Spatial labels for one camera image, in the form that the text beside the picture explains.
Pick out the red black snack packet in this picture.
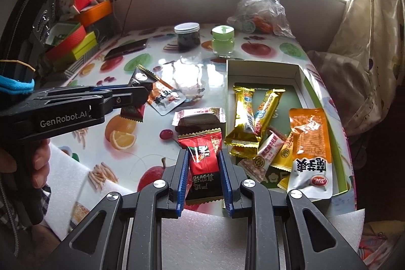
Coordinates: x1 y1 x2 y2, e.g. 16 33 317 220
177 128 224 205

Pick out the black red candy packet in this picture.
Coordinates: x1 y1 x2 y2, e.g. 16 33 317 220
120 64 165 122

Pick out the pink white cake packet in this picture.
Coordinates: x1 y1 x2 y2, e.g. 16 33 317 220
172 107 227 133

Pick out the person's left hand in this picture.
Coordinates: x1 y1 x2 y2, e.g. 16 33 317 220
30 140 52 191

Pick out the black cable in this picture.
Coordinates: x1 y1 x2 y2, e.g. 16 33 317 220
122 0 133 33

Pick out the green cardboard box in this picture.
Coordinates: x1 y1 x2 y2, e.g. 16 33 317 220
226 59 352 201

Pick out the clear plastic bag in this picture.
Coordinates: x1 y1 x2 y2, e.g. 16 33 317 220
227 0 295 38

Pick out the lime green box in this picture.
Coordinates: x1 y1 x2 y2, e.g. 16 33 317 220
71 31 97 60

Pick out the orange silver snack pouch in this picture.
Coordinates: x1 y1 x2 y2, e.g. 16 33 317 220
147 80 186 116
286 108 333 199

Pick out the red open box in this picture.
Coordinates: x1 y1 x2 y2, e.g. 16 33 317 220
44 23 87 61

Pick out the printed cloth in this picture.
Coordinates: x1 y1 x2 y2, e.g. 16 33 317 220
361 219 403 270

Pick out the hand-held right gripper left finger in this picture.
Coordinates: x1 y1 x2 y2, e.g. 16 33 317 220
51 148 190 270

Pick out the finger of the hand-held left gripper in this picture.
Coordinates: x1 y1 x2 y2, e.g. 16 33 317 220
89 89 150 119
90 84 149 95

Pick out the gold long snack bar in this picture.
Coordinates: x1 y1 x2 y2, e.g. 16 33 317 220
225 85 260 147
253 89 287 141

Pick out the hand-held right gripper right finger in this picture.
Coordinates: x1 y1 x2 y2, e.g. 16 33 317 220
218 148 369 270

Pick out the green glass jar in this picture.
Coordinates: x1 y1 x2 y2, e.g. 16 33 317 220
211 25 235 56

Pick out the dark jar with white lid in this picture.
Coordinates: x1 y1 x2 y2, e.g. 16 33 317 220
174 23 200 51

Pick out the beige cloth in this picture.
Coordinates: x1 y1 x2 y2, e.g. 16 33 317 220
307 0 405 144

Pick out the orange container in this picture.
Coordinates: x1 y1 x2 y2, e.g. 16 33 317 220
77 0 113 26

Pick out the black smartphone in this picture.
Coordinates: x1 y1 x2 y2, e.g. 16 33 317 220
104 38 149 60

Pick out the white red sachet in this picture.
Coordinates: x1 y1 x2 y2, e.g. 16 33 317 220
256 132 285 172
239 159 269 183

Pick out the white foam sheet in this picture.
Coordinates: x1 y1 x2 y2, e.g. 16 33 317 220
41 143 366 270

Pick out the striped flat box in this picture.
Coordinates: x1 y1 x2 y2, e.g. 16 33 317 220
65 45 105 78

